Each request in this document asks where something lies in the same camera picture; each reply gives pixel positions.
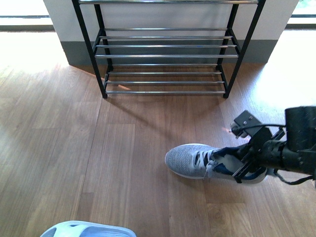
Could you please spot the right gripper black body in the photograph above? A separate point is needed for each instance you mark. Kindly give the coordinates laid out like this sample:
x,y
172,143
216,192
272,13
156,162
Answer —
x,y
253,148

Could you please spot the grey sneaker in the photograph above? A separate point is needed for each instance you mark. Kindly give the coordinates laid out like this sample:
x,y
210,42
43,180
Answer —
x,y
199,161

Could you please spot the light blue slipper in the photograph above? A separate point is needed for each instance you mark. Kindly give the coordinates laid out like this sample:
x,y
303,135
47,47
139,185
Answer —
x,y
86,229

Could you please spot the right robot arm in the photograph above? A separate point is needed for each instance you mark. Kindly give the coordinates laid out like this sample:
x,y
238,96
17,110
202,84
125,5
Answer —
x,y
292,148

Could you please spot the black metal shoe rack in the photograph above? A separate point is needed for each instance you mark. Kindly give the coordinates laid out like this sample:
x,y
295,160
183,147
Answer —
x,y
152,50

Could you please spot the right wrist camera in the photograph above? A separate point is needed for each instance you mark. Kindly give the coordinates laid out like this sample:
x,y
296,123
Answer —
x,y
246,124

